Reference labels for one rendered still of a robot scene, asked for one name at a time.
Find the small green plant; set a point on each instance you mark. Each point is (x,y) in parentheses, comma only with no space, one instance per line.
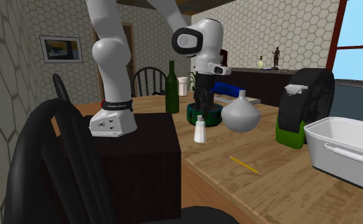
(191,81)

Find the dark green glass bottle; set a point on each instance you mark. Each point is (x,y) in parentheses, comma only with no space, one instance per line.
(172,90)

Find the green and black bowl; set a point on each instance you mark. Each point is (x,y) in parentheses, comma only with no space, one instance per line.
(214,119)

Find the white plastic bin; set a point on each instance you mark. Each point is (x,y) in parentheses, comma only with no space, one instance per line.
(333,145)

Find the dark robot stand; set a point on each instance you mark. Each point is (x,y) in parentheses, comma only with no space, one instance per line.
(138,161)

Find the dark sideboard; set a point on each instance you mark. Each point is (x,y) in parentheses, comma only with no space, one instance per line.
(262,85)

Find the blue cylinder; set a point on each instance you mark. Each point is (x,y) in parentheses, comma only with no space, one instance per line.
(228,88)

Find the red-framed window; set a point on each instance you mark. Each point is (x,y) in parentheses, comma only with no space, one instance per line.
(358,28)

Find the grey-blue armchair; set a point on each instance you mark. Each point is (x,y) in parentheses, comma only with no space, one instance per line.
(355,99)

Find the white salt shaker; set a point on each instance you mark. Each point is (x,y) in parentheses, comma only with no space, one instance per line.
(199,131)

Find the black spindle-back chair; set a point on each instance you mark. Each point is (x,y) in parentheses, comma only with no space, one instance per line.
(149,73)

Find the grey round vase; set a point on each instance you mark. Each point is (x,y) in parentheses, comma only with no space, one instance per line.
(240,116)

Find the framed wall picture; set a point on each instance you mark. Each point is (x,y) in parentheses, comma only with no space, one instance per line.
(61,49)

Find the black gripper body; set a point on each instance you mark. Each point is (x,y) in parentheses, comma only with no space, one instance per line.
(204,82)

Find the yellow pencil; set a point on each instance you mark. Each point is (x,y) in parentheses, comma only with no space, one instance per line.
(244,165)

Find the white cup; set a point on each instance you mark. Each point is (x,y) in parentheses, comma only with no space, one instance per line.
(183,86)

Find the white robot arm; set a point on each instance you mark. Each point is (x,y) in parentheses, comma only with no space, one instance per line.
(113,77)

